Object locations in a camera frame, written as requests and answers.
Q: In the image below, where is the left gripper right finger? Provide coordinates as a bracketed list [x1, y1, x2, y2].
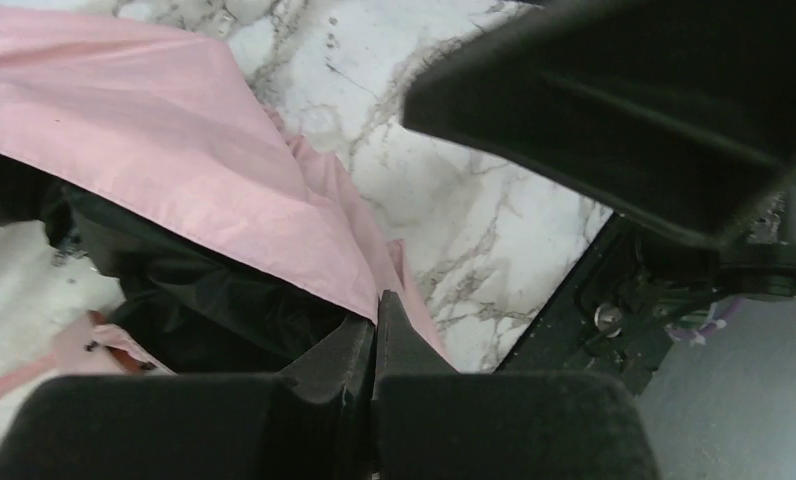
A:
[372, 291, 660, 479]

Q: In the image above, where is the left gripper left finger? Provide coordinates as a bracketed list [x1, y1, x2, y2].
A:
[0, 316, 375, 479]

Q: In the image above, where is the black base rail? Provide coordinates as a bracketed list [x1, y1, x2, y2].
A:
[497, 215, 796, 397]

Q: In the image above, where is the pink folding umbrella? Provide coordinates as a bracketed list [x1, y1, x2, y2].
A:
[0, 6, 447, 399]

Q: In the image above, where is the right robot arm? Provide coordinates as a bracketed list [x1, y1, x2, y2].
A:
[401, 1, 796, 247]

